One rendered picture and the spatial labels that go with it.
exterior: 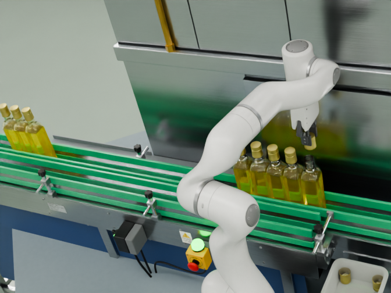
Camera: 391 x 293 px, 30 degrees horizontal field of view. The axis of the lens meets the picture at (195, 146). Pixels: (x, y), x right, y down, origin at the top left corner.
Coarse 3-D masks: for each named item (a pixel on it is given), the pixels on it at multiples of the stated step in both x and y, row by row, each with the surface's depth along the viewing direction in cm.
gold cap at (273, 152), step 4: (272, 144) 228; (268, 148) 227; (272, 148) 226; (276, 148) 226; (268, 152) 227; (272, 152) 226; (276, 152) 226; (268, 156) 229; (272, 156) 227; (276, 156) 227; (272, 160) 228; (276, 160) 228
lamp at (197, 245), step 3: (195, 240) 246; (198, 240) 245; (201, 240) 246; (192, 243) 245; (195, 243) 245; (198, 243) 244; (201, 243) 245; (192, 246) 245; (195, 246) 244; (198, 246) 244; (201, 246) 244; (204, 246) 246; (192, 249) 246; (195, 249) 245; (198, 249) 244; (201, 249) 245
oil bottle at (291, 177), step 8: (288, 168) 228; (296, 168) 227; (288, 176) 228; (296, 176) 227; (288, 184) 231; (296, 184) 229; (288, 192) 233; (296, 192) 231; (288, 200) 236; (296, 200) 234
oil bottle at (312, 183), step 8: (304, 168) 227; (304, 176) 225; (312, 176) 224; (320, 176) 227; (304, 184) 227; (312, 184) 226; (320, 184) 228; (304, 192) 230; (312, 192) 228; (320, 192) 229; (304, 200) 232; (312, 200) 230; (320, 200) 230
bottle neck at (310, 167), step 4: (304, 156) 223; (308, 156) 224; (312, 156) 223; (304, 160) 223; (308, 160) 222; (312, 160) 222; (304, 164) 224; (308, 164) 222; (312, 164) 223; (308, 168) 224; (312, 168) 224
